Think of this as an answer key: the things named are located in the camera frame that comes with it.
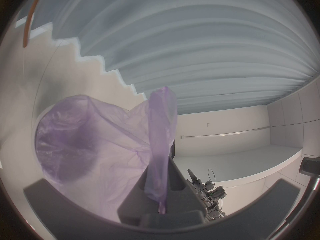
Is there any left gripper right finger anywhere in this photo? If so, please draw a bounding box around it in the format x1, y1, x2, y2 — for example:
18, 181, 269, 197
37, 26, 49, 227
165, 156, 208, 228

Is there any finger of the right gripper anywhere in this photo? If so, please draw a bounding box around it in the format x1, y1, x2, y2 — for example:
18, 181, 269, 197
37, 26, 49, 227
187, 169, 199, 185

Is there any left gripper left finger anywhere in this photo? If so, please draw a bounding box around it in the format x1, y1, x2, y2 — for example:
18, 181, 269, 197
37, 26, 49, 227
117, 168, 160, 227

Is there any purple plastic bag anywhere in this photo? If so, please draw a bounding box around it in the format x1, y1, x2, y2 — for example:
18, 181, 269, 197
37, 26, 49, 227
34, 86, 178, 214

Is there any white trash bin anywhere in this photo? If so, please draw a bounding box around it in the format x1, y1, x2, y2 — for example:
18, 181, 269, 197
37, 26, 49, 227
34, 95, 101, 186

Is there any pale blue curtain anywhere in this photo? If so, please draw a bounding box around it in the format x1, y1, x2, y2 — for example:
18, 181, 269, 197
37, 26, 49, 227
15, 0, 320, 116

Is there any white padded wooden chair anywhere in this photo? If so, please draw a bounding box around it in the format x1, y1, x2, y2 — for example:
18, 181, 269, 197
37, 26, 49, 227
22, 0, 50, 48

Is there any black cable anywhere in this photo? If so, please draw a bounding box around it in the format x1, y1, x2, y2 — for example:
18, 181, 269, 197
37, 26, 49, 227
207, 168, 217, 184

